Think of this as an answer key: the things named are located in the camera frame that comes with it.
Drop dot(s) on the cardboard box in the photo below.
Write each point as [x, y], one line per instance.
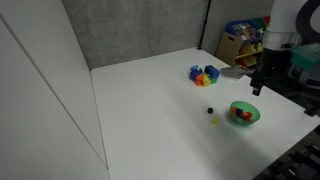
[228, 48]

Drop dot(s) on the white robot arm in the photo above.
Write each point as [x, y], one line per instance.
[292, 23]

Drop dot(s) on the pile of colourful toy blocks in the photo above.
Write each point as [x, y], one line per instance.
[204, 77]

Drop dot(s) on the grey metal mounting plate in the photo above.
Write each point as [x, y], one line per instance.
[234, 72]

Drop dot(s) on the yellow sticky note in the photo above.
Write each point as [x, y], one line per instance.
[219, 65]

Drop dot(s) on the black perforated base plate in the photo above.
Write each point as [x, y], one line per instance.
[301, 162]

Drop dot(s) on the small dark purple block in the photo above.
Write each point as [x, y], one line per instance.
[210, 110]

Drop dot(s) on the black tripod pole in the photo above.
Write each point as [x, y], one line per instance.
[199, 46]

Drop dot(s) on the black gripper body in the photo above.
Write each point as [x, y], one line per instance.
[271, 61]

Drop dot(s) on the small yellow block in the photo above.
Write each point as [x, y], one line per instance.
[215, 121]

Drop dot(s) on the blocks inside green bowl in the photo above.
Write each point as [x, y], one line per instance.
[247, 116]

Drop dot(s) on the green plastic bowl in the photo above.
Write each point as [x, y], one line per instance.
[247, 107]

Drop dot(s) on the toy storage shelf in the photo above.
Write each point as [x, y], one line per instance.
[251, 32]

